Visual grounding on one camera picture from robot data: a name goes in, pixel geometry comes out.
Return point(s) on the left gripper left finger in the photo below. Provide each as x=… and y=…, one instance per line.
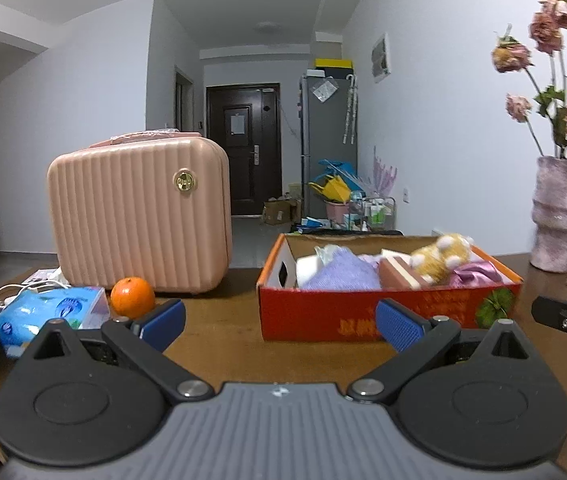
x=140, y=345

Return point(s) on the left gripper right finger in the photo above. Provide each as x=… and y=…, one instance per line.
x=419, y=344

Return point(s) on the pink layered sponge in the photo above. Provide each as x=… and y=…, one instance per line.
x=395, y=274

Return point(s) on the lilac fluffy towel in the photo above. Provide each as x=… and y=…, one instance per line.
x=372, y=260

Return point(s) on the purple satin scrunchie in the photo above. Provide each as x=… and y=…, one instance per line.
x=475, y=274

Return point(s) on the yellow white plush toy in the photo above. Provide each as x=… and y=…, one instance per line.
x=435, y=262

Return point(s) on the purple fabric pouch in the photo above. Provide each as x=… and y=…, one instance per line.
x=354, y=276

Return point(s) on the crinkled clear plastic bag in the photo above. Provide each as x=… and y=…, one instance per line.
x=333, y=255

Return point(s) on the white wedge sponge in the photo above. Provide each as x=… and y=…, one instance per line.
x=387, y=253

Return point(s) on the white cylinder sponge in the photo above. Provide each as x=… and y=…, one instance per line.
x=306, y=267

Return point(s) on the orange fruit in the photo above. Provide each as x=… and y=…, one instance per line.
x=132, y=297

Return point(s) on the pink textured vase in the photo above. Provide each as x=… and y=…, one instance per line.
x=549, y=213

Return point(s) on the black chair back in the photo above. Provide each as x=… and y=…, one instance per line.
x=300, y=230

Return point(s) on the blue wet wipes pack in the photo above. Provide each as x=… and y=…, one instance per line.
x=84, y=308

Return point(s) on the red cardboard pumpkin box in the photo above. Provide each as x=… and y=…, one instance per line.
x=288, y=313

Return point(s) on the pink ribbed suitcase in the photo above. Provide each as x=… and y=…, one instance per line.
x=152, y=204

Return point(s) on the dried pink roses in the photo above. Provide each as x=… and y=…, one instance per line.
x=544, y=66

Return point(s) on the yellow bag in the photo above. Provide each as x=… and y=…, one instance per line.
x=335, y=190

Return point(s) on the cardboard box on floor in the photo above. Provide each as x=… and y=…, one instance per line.
x=277, y=212

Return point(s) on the dark entrance door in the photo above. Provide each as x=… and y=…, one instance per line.
x=244, y=119

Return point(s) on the grey refrigerator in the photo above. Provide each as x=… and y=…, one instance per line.
x=323, y=113

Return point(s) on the wire cart with bottles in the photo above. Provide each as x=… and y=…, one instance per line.
x=371, y=214

